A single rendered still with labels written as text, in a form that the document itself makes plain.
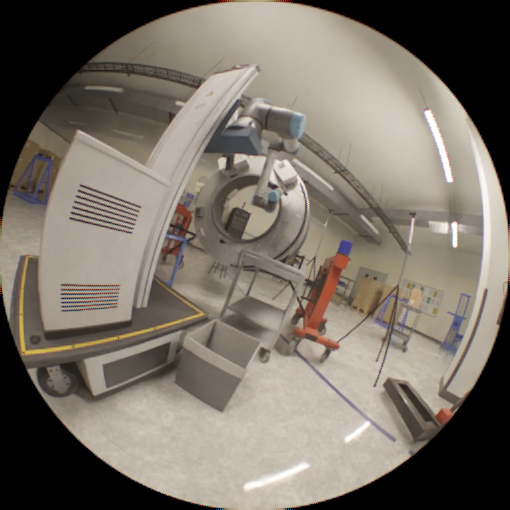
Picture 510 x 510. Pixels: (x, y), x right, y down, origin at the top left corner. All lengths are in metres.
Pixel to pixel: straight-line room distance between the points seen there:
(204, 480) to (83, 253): 0.78
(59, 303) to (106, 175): 0.35
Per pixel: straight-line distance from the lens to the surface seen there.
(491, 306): 2.62
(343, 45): 3.60
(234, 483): 0.78
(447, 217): 6.01
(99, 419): 0.82
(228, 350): 0.99
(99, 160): 0.48
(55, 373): 0.72
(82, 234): 0.49
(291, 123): 0.92
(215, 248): 2.00
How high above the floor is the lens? 0.74
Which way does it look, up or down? 1 degrees down
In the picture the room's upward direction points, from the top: 21 degrees clockwise
